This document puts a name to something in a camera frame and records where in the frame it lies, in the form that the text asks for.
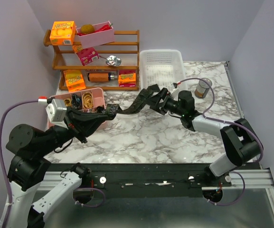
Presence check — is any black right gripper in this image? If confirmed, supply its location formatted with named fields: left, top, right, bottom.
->
left=143, top=87, right=185, bottom=117

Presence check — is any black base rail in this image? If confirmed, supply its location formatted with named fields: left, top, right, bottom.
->
left=41, top=162, right=274, bottom=199

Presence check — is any wooden shelf rack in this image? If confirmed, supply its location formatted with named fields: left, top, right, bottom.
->
left=52, top=30, right=140, bottom=91

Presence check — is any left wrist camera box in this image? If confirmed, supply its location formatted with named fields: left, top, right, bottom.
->
left=46, top=98, right=67, bottom=123

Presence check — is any pink divided organizer box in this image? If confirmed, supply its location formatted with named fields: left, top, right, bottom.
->
left=47, top=87, right=106, bottom=128

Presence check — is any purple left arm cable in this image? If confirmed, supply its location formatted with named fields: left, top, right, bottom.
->
left=0, top=95, right=48, bottom=228

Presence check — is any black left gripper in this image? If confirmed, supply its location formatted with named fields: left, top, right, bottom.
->
left=37, top=104, right=109, bottom=156

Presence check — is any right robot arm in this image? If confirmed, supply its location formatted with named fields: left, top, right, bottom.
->
left=146, top=88, right=263, bottom=186

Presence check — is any orange Scrub Daddy box bottom left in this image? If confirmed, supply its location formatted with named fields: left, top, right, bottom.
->
left=64, top=70, right=86, bottom=92

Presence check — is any rolled colourful pop-art tie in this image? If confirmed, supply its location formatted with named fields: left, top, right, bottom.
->
left=83, top=108, right=95, bottom=113

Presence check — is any orange Scrub Mommy box bottom right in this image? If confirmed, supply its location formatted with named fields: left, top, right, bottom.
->
left=118, top=70, right=136, bottom=87

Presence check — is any orange scrub daddy box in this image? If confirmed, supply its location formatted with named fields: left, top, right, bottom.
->
left=64, top=70, right=86, bottom=92
left=49, top=21, right=76, bottom=46

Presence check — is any dark green nature-print tie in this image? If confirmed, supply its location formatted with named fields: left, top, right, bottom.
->
left=97, top=84, right=160, bottom=116

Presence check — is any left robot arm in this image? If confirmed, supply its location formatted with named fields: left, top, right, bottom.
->
left=0, top=104, right=116, bottom=228

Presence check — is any rolled gold tie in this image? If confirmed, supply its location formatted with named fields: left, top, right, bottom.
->
left=82, top=92, right=94, bottom=109

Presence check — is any orange cylindrical bottle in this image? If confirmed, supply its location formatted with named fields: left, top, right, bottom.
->
left=87, top=72, right=118, bottom=82

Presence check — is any rolled dark blue tie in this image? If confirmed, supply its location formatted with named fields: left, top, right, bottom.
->
left=71, top=94, right=82, bottom=110

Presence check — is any brown round sponge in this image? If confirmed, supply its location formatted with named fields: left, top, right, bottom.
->
left=80, top=24, right=95, bottom=35

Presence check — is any orange Scrub Daddy box top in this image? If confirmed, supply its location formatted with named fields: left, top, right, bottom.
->
left=49, top=21, right=76, bottom=46

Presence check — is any white plastic basket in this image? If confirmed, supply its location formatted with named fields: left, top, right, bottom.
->
left=139, top=49, right=187, bottom=91

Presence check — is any pink rectangular tray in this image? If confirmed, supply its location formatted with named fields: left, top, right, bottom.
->
left=75, top=21, right=115, bottom=48

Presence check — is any pink sponge box middle shelf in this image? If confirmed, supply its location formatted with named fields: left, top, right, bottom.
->
left=72, top=45, right=99, bottom=66

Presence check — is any rolled yellow tie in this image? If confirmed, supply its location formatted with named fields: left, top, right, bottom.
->
left=64, top=98, right=72, bottom=107

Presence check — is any metal tin can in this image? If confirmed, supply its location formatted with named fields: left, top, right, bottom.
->
left=194, top=78, right=212, bottom=99

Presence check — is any silver metal scoop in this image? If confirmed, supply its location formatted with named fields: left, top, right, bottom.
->
left=99, top=55, right=122, bottom=67

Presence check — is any red chili pepper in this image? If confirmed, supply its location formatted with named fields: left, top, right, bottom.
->
left=76, top=23, right=113, bottom=36

